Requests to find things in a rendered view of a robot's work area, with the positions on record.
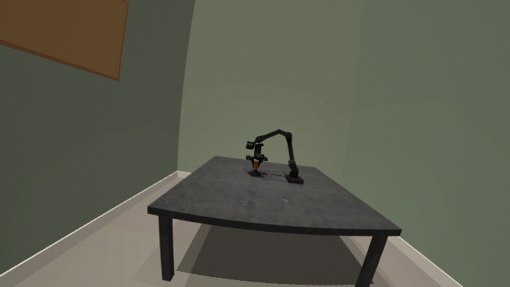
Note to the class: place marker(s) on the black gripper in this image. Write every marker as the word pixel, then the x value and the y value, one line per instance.
pixel 252 157

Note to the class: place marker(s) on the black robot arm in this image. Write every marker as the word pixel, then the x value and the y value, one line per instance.
pixel 293 174

